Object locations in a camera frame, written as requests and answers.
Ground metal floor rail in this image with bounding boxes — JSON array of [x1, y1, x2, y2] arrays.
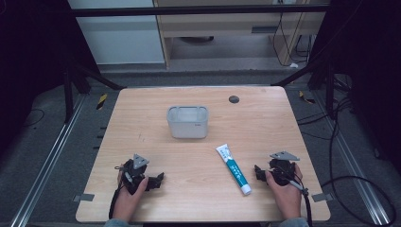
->
[[9, 94, 88, 227], [313, 91, 393, 227]]

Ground thin black floor cable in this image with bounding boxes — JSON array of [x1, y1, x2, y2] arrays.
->
[[22, 108, 46, 128]]

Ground grey plastic container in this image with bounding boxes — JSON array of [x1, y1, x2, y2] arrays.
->
[[166, 105, 210, 140]]

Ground black horizontal bar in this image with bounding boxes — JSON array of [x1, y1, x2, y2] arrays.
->
[[69, 4, 331, 18]]

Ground right hand-held gripper black cable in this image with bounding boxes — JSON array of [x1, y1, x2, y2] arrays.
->
[[277, 166, 314, 227]]

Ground person's left hand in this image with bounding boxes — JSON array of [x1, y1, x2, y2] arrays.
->
[[112, 166, 149, 223]]

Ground grey tape strip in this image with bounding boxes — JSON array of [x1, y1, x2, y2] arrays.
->
[[311, 192, 334, 203], [72, 193, 96, 203]]

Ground white and teal toothpaste tube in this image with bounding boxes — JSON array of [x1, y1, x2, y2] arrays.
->
[[215, 143, 253, 197]]

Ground black floor cable loop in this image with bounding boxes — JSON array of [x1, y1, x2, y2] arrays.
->
[[296, 74, 397, 227]]

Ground black metal stand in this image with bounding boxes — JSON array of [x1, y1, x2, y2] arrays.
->
[[270, 56, 337, 121], [61, 61, 128, 125]]

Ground black hanging cables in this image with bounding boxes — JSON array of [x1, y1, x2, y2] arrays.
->
[[271, 0, 318, 68]]

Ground hand-held gripper black cable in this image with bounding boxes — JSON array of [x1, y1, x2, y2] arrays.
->
[[108, 183, 125, 220], [277, 166, 314, 227]]

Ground left hand-held gripper black cable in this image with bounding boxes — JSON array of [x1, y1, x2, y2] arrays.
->
[[108, 183, 125, 220]]

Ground black curtain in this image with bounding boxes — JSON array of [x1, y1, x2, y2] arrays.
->
[[0, 0, 102, 159], [306, 0, 401, 176]]

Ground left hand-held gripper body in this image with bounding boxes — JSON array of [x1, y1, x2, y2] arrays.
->
[[120, 153, 151, 196]]

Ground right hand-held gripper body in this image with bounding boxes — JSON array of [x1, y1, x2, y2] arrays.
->
[[268, 150, 301, 187]]

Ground light wooden desk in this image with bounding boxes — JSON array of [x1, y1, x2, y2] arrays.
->
[[152, 0, 331, 70]]

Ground yellow and black floor tape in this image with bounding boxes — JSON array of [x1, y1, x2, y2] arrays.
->
[[298, 90, 316, 105], [96, 93, 109, 111]]

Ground person's right hand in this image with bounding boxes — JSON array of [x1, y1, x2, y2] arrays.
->
[[265, 163, 305, 220]]

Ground white cabinet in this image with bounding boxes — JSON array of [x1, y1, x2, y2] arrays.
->
[[66, 0, 166, 66]]

